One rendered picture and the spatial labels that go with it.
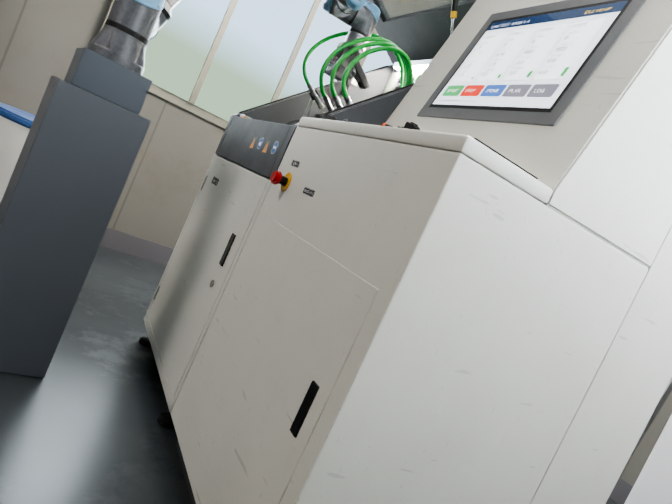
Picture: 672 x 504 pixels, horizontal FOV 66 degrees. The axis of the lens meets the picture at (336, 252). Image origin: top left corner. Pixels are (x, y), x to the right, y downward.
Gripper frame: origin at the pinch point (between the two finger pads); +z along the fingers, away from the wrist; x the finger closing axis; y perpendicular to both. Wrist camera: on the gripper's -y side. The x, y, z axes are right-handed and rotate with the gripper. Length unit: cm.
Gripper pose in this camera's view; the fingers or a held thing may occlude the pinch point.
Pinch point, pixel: (334, 105)
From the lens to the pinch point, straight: 187.6
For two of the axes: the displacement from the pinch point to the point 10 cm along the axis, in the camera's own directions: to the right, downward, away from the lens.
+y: -8.0, -3.3, -5.0
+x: 4.3, 2.7, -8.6
